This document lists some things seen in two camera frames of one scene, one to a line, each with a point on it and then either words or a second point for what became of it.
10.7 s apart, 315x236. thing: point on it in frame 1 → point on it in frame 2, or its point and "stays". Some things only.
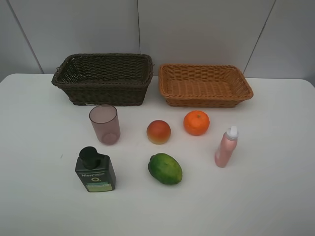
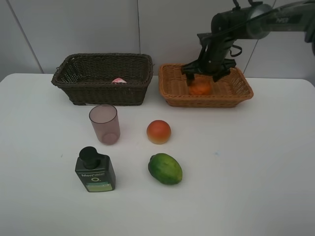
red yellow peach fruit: [158, 132] stays
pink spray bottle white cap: [226, 147] → [118, 80]
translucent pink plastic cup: [105, 120] stays
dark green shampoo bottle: [95, 171] stays
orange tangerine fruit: [196, 122] → [201, 86]
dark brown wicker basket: [105, 78] stays
